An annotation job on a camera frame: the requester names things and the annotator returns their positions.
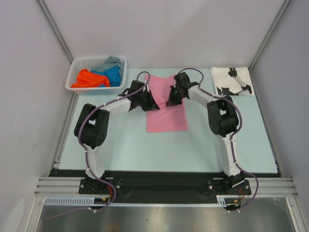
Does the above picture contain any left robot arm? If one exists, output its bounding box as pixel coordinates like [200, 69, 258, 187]
[74, 80, 160, 194]

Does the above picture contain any left slotted cable duct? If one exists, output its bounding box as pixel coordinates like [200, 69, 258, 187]
[44, 196, 114, 206]

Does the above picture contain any pink t shirt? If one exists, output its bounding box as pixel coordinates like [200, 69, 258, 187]
[146, 75, 188, 133]

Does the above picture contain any orange t shirt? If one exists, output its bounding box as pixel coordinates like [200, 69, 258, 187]
[71, 69, 110, 88]

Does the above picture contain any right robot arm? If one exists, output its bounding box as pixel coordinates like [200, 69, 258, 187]
[166, 72, 245, 195]

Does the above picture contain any grey t shirt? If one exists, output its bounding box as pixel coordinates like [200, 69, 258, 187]
[91, 56, 124, 72]

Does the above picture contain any aluminium frame rail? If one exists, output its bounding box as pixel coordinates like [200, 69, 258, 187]
[34, 177, 82, 196]

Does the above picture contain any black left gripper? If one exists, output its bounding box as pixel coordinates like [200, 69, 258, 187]
[137, 90, 159, 112]

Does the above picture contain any white perforated plastic basket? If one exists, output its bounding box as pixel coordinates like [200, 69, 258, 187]
[65, 55, 127, 95]

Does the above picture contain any folded white printed t shirt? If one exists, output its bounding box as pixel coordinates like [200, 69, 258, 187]
[210, 67, 254, 96]

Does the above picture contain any blue t shirt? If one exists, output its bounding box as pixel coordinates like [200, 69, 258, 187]
[91, 66, 122, 87]

